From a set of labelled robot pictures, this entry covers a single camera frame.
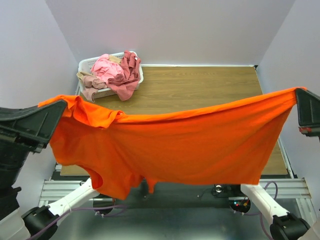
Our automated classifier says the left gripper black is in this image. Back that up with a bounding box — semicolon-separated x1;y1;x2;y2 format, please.
0;91;77;181

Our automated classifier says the orange t shirt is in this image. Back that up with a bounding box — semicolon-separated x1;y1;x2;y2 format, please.
40;88;297;200

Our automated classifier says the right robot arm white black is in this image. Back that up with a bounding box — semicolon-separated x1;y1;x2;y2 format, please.
230;88;320;240

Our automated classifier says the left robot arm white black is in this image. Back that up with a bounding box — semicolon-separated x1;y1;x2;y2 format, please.
0;100;111;240

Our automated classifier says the beige mauve t shirt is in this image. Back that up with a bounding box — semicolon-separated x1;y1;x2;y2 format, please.
76;71;107;103

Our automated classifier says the white plastic laundry basket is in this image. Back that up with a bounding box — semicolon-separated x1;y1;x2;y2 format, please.
76;50;144;102

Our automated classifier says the light pink t shirt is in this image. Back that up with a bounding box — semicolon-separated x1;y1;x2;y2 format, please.
90;54;124;81

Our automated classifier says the dusty rose t shirt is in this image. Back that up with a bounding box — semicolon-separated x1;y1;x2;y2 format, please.
107;50;141;101

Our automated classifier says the aluminium frame rail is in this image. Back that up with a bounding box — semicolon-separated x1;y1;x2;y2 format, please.
40;180;85;202

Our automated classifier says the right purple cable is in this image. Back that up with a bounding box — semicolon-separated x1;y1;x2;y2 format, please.
233;180;279;238

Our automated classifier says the purple cable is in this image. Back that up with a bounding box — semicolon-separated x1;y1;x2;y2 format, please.
233;180;279;238
29;204;129;240

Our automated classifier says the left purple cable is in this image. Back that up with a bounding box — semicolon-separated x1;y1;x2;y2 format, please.
29;204;129;240

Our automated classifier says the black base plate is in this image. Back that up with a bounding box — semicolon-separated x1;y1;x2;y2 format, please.
92;180;251;216

